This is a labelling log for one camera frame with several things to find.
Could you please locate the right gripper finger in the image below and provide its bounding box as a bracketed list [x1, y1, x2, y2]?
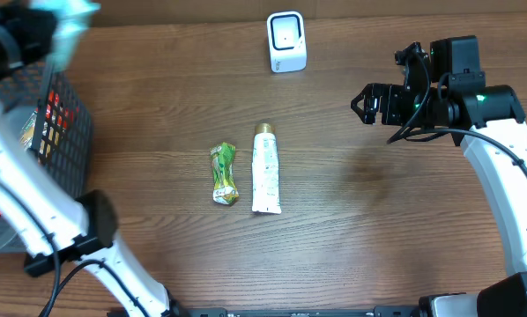
[351, 85, 369, 106]
[351, 99, 366, 123]

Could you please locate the white tube gold cap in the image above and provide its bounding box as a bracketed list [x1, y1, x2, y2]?
[252, 122, 282, 214]

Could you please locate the green snack packet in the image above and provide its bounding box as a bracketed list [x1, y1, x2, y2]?
[210, 143, 239, 205]

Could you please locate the teal snack packet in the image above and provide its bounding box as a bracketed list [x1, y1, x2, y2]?
[29, 0, 101, 72]

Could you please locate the orange spaghetti package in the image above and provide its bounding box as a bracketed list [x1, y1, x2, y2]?
[19, 91, 74, 151]

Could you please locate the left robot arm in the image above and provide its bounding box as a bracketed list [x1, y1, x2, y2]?
[0, 1, 188, 316]

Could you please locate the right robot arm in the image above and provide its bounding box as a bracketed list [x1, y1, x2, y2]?
[351, 35, 527, 317]

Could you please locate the white barcode scanner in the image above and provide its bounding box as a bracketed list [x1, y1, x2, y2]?
[266, 11, 308, 73]

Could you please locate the grey plastic shopping basket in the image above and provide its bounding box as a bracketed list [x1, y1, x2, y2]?
[0, 62, 93, 256]

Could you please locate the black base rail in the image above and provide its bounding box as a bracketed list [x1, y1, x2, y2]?
[189, 306, 419, 317]

